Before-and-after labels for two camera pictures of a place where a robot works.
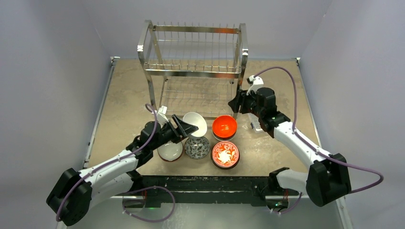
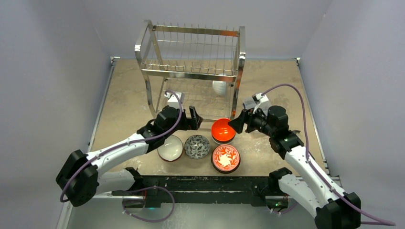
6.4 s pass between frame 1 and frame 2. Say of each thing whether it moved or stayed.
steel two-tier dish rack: stayed
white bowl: moved
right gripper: moved
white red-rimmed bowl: stayed
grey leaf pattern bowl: stayed
